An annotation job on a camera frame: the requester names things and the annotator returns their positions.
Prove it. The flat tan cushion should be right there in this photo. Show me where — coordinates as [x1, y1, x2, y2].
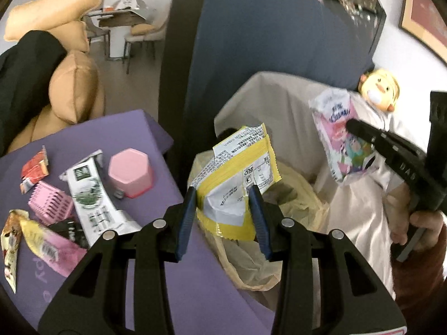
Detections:
[52, 21, 91, 54]

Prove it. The dark cabinet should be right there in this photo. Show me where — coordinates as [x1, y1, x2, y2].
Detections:
[159, 0, 210, 182]

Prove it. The pink plastic basket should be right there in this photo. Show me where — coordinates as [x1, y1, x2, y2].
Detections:
[28, 181, 75, 226]

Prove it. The beige printed packet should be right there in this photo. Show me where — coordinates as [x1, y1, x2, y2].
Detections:
[0, 209, 30, 294]

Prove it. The yellow and white snack wrapper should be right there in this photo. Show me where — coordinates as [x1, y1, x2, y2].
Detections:
[190, 123, 282, 241]

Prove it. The person's right hand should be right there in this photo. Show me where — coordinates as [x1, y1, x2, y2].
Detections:
[386, 182, 445, 250]

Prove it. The white and green wrapper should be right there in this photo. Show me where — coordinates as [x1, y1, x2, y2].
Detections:
[59, 149, 142, 249]

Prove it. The framed wall picture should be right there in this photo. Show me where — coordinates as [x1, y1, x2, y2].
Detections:
[398, 0, 447, 63]

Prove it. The pink hexagonal box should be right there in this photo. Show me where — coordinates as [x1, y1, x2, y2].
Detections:
[108, 148, 155, 199]

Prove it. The small black packet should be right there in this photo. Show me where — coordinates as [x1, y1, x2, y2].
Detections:
[48, 217, 89, 250]

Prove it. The small red sauce packet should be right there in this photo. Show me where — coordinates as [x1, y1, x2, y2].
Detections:
[20, 146, 49, 193]

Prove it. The long tan cushion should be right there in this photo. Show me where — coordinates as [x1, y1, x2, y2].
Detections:
[3, 0, 107, 42]

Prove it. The yellow and pink wrapper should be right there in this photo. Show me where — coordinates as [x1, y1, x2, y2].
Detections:
[19, 218, 88, 277]

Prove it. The round tan cushion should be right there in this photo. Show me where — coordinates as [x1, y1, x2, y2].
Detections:
[49, 52, 105, 124]

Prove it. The person's right forearm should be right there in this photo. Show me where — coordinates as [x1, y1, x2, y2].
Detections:
[391, 223, 447, 311]

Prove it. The pink white snack packet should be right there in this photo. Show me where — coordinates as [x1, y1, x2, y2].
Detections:
[309, 88, 379, 185]

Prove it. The glass fish tank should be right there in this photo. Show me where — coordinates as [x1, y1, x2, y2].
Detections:
[279, 0, 387, 63]

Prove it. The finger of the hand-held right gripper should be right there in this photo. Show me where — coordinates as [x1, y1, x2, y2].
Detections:
[346, 118, 403, 158]

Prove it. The white mesh food cover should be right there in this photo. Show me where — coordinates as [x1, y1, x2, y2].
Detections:
[112, 0, 151, 20]

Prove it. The grey dining chair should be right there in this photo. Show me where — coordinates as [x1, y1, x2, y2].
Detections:
[82, 16, 112, 56]

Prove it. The purple tablecloth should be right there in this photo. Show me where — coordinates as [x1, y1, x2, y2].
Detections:
[0, 109, 276, 335]

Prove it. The dining table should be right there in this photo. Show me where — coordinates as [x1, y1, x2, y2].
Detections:
[84, 5, 158, 60]

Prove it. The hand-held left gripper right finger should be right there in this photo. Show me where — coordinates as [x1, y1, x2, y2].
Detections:
[248, 184, 407, 335]

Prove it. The grey chair with tan cushion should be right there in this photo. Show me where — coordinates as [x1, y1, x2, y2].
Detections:
[124, 7, 168, 74]

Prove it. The black jacket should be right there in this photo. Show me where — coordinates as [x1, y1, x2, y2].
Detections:
[0, 30, 67, 154]

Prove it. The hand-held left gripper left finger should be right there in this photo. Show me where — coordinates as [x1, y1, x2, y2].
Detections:
[38, 186, 197, 335]

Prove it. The yellow duck plush toy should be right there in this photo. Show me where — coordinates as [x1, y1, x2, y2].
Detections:
[359, 68, 400, 113]

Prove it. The yellowish plastic bag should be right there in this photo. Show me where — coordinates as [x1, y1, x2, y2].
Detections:
[189, 150, 331, 292]

